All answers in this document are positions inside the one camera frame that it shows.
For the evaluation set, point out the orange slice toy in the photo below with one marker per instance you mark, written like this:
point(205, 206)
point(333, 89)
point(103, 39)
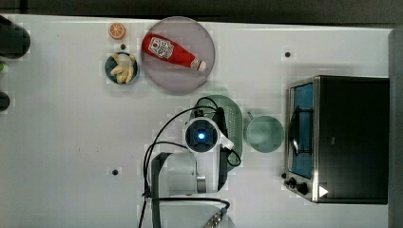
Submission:
point(117, 31)

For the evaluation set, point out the black cylinder upper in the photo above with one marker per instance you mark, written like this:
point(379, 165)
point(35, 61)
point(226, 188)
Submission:
point(14, 40)

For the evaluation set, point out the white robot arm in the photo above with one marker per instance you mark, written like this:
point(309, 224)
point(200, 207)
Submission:
point(201, 168)

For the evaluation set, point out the peeled banana toy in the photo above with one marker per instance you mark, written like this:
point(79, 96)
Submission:
point(124, 70)

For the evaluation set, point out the black toaster oven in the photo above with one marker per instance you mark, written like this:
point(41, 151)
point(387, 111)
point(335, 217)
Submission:
point(337, 139)

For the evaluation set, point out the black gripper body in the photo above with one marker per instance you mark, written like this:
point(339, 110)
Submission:
point(219, 119)

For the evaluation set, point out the red ketchup bottle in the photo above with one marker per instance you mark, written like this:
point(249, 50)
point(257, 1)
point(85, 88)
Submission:
point(171, 52)

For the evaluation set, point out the green strainer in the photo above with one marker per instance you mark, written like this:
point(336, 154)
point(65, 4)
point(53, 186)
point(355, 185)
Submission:
point(233, 118)

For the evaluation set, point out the green mug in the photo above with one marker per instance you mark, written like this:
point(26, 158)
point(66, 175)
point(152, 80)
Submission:
point(264, 133)

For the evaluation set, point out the blue bowl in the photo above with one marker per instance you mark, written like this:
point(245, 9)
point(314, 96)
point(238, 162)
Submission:
point(110, 64)

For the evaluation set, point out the black round object lower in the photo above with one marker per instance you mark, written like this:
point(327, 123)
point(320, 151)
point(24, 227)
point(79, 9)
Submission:
point(4, 101)

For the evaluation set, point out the pink plate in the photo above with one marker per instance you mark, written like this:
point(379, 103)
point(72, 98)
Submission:
point(192, 36)

